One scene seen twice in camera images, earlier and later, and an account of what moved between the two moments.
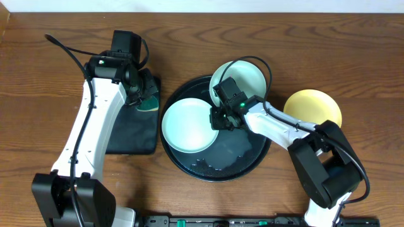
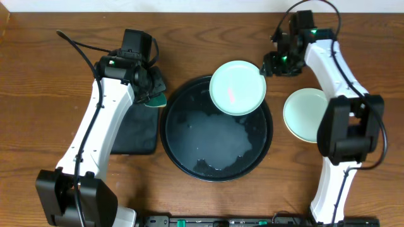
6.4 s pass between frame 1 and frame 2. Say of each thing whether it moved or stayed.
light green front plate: moved
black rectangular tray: stayed
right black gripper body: moved
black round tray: stayed
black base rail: stayed
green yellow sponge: moved
